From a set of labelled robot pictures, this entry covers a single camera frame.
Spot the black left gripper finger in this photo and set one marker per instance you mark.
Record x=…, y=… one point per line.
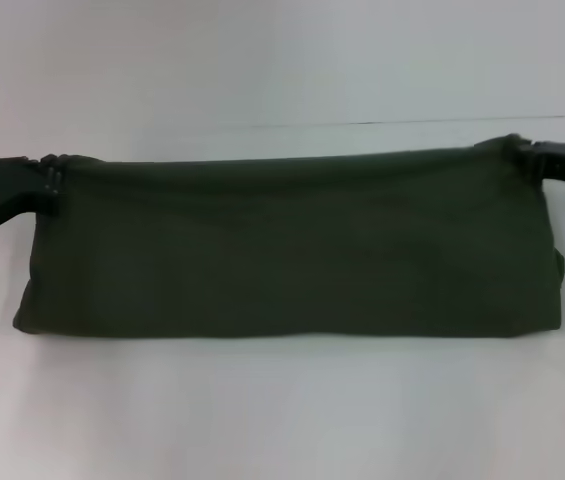
x=54, y=182
x=57, y=161

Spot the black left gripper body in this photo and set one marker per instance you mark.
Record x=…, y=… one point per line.
x=12, y=185

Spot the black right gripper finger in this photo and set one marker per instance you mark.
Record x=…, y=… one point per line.
x=519, y=152

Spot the dark green FREE t-shirt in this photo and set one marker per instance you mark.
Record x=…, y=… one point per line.
x=287, y=250

